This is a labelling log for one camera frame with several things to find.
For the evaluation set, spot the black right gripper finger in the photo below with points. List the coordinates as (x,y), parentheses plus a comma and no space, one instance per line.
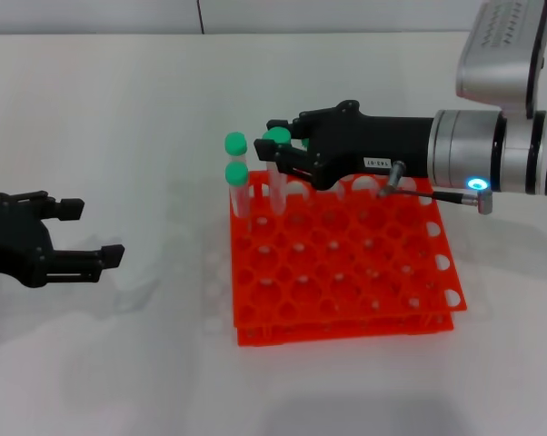
(264,151)
(307,122)

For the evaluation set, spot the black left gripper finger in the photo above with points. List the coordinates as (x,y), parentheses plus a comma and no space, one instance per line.
(71,210)
(112,255)

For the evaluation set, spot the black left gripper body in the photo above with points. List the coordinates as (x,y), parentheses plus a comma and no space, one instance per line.
(14,240)

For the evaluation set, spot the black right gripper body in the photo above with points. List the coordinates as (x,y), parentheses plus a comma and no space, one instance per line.
(369,141)

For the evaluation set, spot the orange test tube rack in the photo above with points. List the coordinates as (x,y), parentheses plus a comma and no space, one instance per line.
(346,268)

